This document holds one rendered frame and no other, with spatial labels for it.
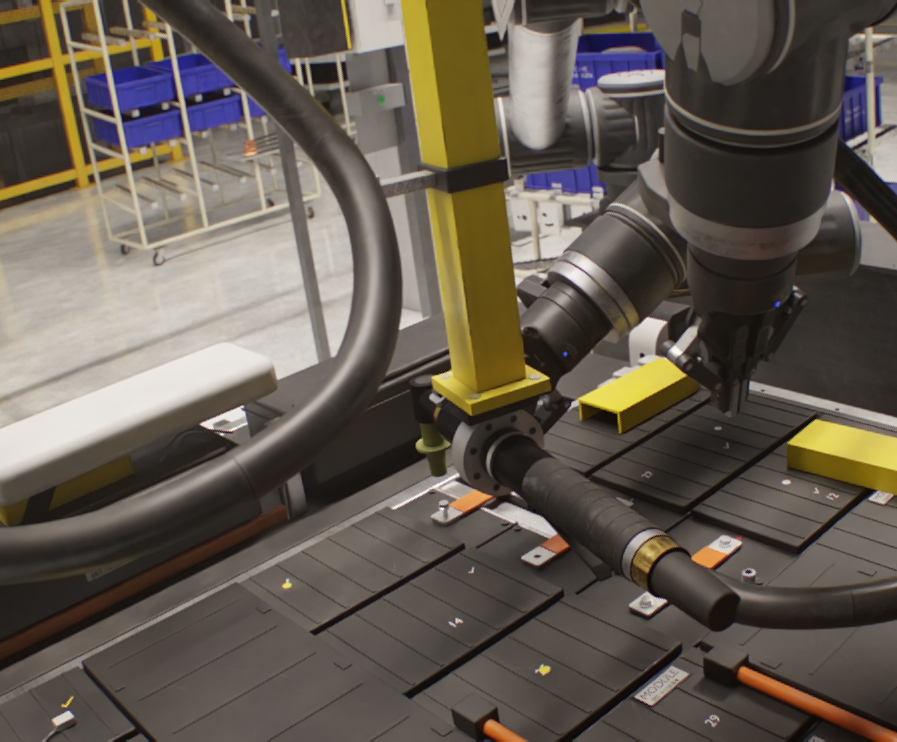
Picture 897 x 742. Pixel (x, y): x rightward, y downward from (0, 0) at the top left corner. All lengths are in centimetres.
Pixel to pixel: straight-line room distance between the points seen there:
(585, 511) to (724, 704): 20
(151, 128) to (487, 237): 606
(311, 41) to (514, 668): 282
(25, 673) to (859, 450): 91
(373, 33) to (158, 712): 296
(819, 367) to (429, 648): 161
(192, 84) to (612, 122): 474
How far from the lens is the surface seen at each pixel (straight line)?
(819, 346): 240
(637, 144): 260
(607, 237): 104
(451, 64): 85
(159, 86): 691
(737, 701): 88
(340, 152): 67
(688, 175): 64
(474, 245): 88
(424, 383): 110
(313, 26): 353
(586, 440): 129
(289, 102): 69
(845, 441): 120
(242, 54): 71
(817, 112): 62
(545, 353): 104
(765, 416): 133
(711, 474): 120
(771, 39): 56
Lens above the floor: 158
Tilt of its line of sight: 22 degrees down
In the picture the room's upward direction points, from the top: 8 degrees counter-clockwise
